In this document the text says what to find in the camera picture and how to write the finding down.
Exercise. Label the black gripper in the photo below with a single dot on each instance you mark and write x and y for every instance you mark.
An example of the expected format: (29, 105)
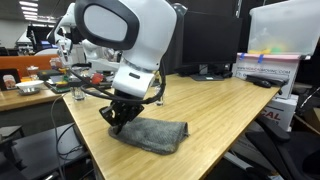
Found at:
(118, 113)

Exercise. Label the grey towel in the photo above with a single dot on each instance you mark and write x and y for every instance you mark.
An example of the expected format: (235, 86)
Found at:
(157, 136)

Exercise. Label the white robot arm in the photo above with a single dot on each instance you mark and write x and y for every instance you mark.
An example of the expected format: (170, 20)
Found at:
(142, 31)

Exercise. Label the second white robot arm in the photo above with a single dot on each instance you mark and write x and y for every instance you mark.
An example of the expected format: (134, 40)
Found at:
(58, 37)

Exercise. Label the glass pepper grinder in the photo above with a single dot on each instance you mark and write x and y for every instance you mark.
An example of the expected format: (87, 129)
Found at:
(77, 93)

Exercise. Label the small glass salt shaker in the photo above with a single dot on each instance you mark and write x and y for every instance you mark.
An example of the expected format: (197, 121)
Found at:
(160, 101)

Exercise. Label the white bowl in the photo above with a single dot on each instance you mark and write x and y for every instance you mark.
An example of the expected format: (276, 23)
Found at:
(29, 87)

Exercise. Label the black computer monitor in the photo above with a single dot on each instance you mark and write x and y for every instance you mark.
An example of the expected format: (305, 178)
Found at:
(210, 43)

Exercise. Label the white cardboard box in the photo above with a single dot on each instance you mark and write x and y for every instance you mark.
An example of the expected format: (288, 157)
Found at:
(283, 67)

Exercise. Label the black office chair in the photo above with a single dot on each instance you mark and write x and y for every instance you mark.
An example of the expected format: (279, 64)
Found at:
(295, 155)

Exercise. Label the translucent storage bin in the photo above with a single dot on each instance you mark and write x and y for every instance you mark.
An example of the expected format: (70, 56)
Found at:
(290, 27)

